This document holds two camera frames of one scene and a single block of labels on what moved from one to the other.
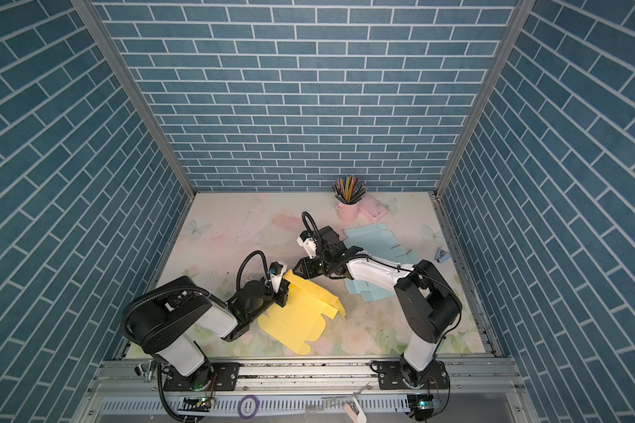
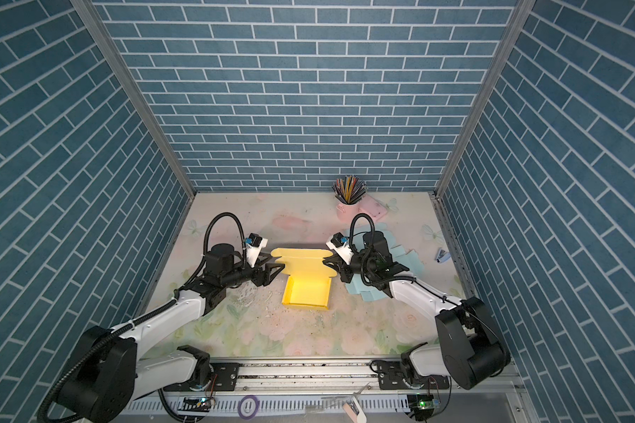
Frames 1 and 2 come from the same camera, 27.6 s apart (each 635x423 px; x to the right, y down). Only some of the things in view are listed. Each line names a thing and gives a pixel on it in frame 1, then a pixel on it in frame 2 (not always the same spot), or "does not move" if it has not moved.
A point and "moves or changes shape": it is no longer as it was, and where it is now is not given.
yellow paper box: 301,320 moves or changes shape
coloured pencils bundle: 349,189 does not move
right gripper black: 304,266 -> 346,273
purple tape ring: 239,404 does not move
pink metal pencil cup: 347,212 does not move
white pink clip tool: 354,411 does not move
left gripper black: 283,293 -> 265,279
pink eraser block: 371,208 does not move
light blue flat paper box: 377,241 does not move
